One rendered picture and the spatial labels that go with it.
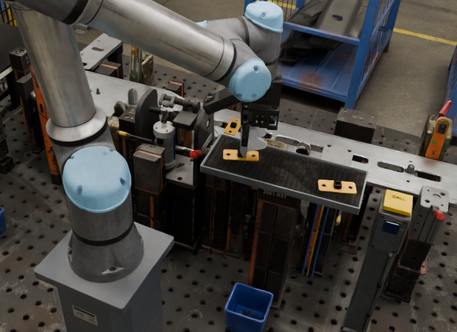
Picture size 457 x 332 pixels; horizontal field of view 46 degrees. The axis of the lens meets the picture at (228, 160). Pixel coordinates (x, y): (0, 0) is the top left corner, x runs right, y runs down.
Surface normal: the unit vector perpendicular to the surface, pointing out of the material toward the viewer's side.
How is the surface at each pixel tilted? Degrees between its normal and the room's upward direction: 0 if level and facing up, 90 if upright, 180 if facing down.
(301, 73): 0
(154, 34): 86
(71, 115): 91
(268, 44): 90
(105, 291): 0
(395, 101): 0
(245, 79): 90
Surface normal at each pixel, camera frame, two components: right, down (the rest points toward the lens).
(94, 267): -0.13, 0.35
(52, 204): 0.06, -0.78
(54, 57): 0.35, 0.61
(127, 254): 0.76, 0.17
